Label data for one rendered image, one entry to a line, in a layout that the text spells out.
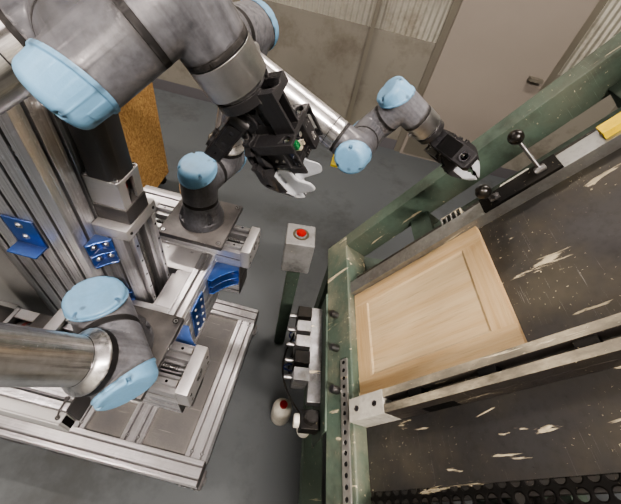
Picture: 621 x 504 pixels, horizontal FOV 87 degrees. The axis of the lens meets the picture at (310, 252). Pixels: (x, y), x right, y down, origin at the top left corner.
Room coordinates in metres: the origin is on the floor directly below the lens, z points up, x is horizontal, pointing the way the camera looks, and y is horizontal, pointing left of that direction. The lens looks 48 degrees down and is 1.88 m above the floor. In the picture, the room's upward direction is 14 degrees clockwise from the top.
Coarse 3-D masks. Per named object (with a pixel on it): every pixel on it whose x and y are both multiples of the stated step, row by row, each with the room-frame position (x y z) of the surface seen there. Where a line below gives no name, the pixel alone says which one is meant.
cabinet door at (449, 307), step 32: (448, 256) 0.72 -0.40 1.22; (480, 256) 0.67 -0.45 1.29; (384, 288) 0.71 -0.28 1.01; (416, 288) 0.66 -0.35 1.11; (448, 288) 0.62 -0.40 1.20; (480, 288) 0.58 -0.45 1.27; (384, 320) 0.60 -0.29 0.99; (416, 320) 0.56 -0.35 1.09; (448, 320) 0.53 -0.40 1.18; (480, 320) 0.50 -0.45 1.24; (512, 320) 0.47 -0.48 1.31; (384, 352) 0.50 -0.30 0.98; (416, 352) 0.47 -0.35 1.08; (448, 352) 0.44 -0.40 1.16; (480, 352) 0.42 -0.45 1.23; (384, 384) 0.40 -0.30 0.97
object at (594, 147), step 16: (576, 144) 0.84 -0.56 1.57; (592, 144) 0.82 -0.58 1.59; (608, 144) 0.80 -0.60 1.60; (560, 160) 0.82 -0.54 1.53; (576, 160) 0.80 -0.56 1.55; (592, 160) 0.80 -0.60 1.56; (560, 176) 0.80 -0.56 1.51; (528, 192) 0.79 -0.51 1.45; (480, 208) 0.81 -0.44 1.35; (496, 208) 0.78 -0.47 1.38; (512, 208) 0.79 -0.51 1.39; (448, 224) 0.81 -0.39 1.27; (464, 224) 0.78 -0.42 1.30; (480, 224) 0.78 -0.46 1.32; (432, 240) 0.78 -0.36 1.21; (448, 240) 0.77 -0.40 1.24; (400, 256) 0.79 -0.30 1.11; (416, 256) 0.76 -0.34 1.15; (368, 272) 0.79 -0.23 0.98; (384, 272) 0.76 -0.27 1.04; (352, 288) 0.76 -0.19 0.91
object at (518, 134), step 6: (510, 132) 0.86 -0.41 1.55; (516, 132) 0.85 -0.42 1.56; (522, 132) 0.85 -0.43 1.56; (510, 138) 0.84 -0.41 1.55; (516, 138) 0.84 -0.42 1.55; (522, 138) 0.84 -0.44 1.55; (516, 144) 0.84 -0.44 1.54; (522, 144) 0.84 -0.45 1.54; (528, 150) 0.84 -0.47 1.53; (528, 156) 0.83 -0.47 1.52; (534, 162) 0.82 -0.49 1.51; (534, 168) 0.82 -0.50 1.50; (540, 168) 0.81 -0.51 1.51; (546, 168) 0.81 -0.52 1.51
